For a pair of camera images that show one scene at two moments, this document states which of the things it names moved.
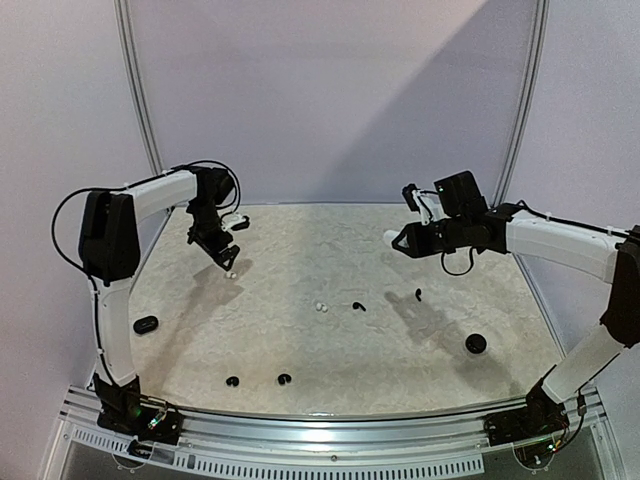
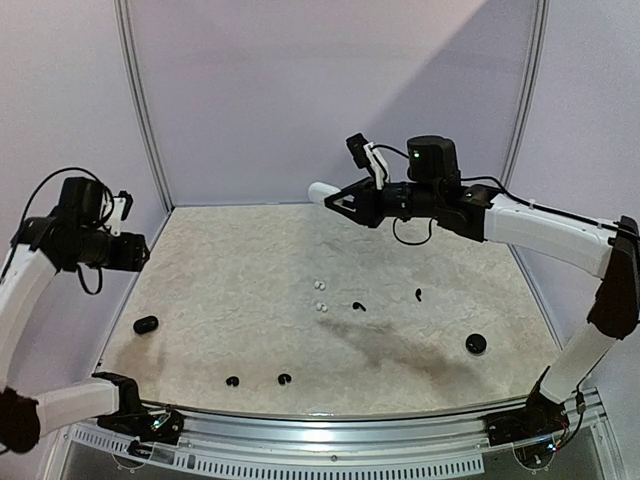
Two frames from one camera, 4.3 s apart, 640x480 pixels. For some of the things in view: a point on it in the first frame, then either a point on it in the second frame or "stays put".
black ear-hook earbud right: (281, 379) stays put
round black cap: (475, 343) stays put
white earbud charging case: (390, 234) → (318, 191)
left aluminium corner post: (124, 30) stays put
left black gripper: (217, 245) → (130, 256)
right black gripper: (423, 238) → (370, 201)
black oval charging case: (145, 324) stays put
